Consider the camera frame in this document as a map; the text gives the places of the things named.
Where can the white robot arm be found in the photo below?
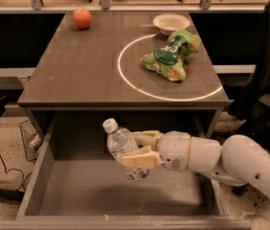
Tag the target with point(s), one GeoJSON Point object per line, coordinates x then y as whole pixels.
{"type": "Point", "coordinates": [237, 161]}

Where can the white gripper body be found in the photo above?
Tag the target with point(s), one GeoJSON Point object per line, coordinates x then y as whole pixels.
{"type": "Point", "coordinates": [174, 150]}

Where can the red apple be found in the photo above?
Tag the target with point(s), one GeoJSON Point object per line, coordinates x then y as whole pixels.
{"type": "Point", "coordinates": [82, 18]}

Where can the white bowl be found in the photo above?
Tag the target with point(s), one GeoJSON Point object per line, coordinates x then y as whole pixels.
{"type": "Point", "coordinates": [168, 23]}

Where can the grey cabinet with drawer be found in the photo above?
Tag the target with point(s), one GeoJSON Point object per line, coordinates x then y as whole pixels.
{"type": "Point", "coordinates": [101, 68]}

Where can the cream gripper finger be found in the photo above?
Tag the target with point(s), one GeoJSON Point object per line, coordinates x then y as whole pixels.
{"type": "Point", "coordinates": [147, 138]}
{"type": "Point", "coordinates": [144, 158]}

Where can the green chip bag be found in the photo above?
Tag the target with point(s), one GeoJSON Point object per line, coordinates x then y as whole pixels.
{"type": "Point", "coordinates": [169, 60]}

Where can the black wire basket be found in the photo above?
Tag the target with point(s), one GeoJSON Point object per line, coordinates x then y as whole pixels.
{"type": "Point", "coordinates": [31, 140]}

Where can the open grey top drawer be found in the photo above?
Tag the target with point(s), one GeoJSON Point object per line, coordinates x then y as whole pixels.
{"type": "Point", "coordinates": [76, 185]}

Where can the clear plastic water bottle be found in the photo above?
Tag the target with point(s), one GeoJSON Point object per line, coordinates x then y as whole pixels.
{"type": "Point", "coordinates": [120, 142]}

